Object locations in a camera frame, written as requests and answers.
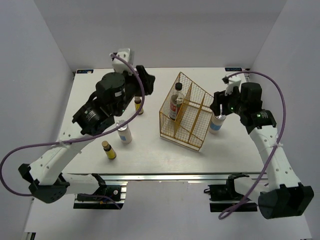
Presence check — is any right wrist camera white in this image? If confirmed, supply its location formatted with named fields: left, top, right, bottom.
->
left=222, top=73, right=242, bottom=96

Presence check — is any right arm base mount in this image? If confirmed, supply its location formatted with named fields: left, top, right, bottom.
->
left=203, top=173, right=250, bottom=213

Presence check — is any blue corner sticker left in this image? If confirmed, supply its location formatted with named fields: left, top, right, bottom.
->
left=76, top=69, right=94, bottom=74

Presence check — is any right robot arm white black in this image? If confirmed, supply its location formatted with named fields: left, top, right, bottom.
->
left=210, top=82, right=314, bottom=219

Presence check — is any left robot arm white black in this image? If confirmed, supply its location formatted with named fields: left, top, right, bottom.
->
left=18, top=65, right=156, bottom=204

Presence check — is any small yellow bottle cork cap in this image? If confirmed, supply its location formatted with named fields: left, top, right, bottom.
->
left=101, top=140, right=117, bottom=160

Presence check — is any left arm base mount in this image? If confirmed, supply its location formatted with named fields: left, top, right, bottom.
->
left=73, top=173, right=124, bottom=210

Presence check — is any small brown bottle yellow label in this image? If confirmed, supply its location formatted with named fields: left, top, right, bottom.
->
left=134, top=96, right=144, bottom=115

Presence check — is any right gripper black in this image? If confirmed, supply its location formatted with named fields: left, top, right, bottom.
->
left=209, top=85, right=246, bottom=117

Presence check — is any aluminium table rail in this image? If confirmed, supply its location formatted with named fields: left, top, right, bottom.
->
left=62, top=172, right=270, bottom=182

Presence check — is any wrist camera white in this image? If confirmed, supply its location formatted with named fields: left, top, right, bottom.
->
left=222, top=73, right=242, bottom=96
left=108, top=47, right=136, bottom=75

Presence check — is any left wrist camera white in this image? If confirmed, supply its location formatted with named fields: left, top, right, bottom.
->
left=108, top=47, right=136, bottom=75

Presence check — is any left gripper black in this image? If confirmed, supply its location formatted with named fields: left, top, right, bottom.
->
left=114, top=66, right=156, bottom=117

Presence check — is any dark sauce bottle red label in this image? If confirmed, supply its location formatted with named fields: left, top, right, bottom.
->
left=169, top=82, right=185, bottom=121

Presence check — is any blue corner sticker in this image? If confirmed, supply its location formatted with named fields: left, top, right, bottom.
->
left=76, top=69, right=94, bottom=74
left=224, top=67, right=243, bottom=72

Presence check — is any white jar silver lid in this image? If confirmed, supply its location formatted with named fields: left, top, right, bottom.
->
left=208, top=113, right=226, bottom=134
left=115, top=120, right=133, bottom=144

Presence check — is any gold wire mesh organizer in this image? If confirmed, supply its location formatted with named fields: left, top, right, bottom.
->
left=159, top=72, right=214, bottom=151

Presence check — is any blue corner sticker right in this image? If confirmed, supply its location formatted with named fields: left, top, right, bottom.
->
left=224, top=67, right=243, bottom=72

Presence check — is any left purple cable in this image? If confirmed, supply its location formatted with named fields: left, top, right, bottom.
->
left=0, top=52, right=146, bottom=209

